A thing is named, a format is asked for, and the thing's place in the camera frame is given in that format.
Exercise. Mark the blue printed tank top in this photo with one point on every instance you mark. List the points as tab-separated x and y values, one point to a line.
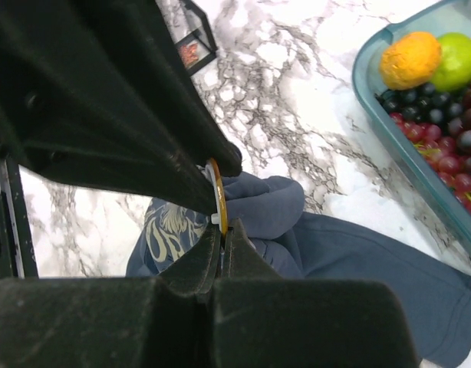
435	297

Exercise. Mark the light green fruit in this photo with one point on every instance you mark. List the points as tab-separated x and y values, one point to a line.
454	70

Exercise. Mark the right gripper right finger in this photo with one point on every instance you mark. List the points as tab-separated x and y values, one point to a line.
241	262

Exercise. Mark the orange fruit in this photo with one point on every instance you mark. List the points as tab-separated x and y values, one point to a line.
411	61

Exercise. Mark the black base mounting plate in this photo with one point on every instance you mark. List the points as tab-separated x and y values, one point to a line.
17	256

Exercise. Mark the dark grape bunch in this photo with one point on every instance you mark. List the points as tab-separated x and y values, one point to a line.
438	124

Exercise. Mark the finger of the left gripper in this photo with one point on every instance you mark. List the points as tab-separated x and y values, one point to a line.
101	82
124	168

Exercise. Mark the yellow round badge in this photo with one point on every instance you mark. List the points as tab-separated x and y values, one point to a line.
220	217

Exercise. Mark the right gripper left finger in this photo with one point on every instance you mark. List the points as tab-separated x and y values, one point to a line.
194	273

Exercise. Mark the black wire frame stand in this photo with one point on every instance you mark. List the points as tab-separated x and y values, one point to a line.
200	32

